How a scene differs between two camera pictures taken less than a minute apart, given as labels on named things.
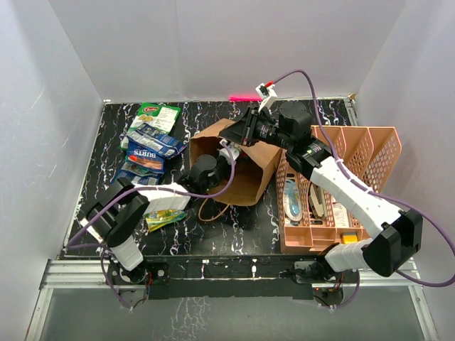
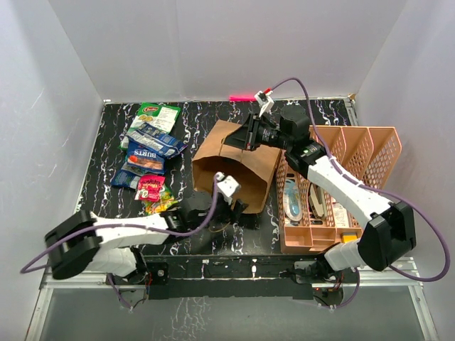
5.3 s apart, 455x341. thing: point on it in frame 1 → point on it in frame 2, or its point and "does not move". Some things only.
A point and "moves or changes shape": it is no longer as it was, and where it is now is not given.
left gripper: x=228 y=167 → x=229 y=214
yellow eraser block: x=349 y=238 does not move
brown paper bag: x=254 y=162 moves or changes shape
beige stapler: x=317 y=201 does not move
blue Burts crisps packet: x=145 y=158 does not move
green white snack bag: x=158 y=116 does not move
